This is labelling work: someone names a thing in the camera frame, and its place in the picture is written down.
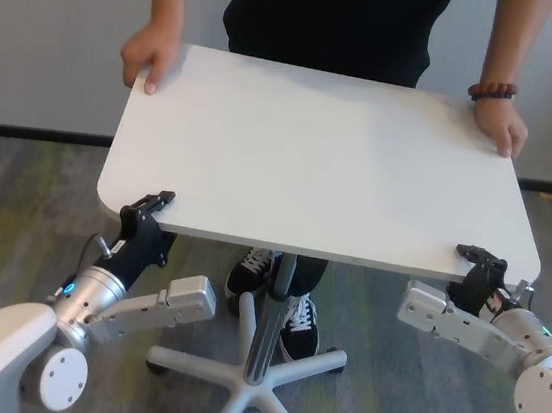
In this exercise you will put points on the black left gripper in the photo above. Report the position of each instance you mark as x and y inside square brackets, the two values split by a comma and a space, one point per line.
[140, 245]

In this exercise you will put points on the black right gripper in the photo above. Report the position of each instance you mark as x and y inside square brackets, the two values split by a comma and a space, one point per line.
[480, 287]

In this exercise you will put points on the white rolling table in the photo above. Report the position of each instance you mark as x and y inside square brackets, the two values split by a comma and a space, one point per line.
[322, 162]

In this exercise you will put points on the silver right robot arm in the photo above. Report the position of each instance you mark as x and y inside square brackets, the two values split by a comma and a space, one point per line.
[540, 395]

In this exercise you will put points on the person's left forearm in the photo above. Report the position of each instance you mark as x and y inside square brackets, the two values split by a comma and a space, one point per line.
[503, 38]

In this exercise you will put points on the person's left hand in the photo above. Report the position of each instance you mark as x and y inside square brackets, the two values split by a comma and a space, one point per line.
[498, 120]

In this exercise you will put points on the person's right hand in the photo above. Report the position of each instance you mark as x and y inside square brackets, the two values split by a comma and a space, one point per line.
[154, 50]

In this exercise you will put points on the black baseboard strip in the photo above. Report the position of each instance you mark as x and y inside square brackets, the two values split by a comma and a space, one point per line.
[38, 134]

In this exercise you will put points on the person in black clothes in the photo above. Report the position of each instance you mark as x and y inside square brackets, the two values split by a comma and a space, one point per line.
[339, 23]

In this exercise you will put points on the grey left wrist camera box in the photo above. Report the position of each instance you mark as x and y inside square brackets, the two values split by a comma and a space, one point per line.
[189, 296]

